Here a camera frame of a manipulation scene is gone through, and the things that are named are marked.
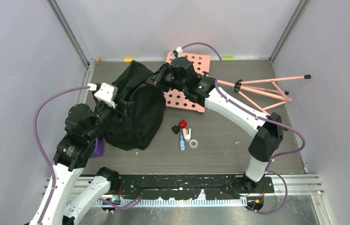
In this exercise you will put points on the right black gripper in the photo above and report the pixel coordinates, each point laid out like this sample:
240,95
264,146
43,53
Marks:
157,80

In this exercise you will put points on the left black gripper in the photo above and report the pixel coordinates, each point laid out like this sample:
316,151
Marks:
124,113

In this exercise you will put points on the black student backpack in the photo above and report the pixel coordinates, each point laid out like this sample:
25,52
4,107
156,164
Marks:
147,110

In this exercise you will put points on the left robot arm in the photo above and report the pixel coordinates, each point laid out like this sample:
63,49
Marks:
83,126

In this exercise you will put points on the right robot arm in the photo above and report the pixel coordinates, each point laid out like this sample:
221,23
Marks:
265,130

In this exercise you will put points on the purple ball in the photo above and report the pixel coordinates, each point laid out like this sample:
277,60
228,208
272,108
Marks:
99,149

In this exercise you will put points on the red black stamp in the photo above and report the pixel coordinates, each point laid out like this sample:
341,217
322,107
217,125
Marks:
177,128

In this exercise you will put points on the pink small stapler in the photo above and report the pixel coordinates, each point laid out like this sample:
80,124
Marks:
187,134

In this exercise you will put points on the blue small clip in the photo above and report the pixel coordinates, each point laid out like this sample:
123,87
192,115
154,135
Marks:
182,142

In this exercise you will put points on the clear tape roll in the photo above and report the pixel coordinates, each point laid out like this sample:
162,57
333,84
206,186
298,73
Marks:
193,143

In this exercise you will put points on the pink perforated music stand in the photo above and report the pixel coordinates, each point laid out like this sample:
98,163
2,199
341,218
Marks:
265,87

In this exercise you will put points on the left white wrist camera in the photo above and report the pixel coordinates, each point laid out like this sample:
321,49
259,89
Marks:
105,93

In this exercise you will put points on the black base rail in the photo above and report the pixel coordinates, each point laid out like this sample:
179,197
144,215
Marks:
188,186

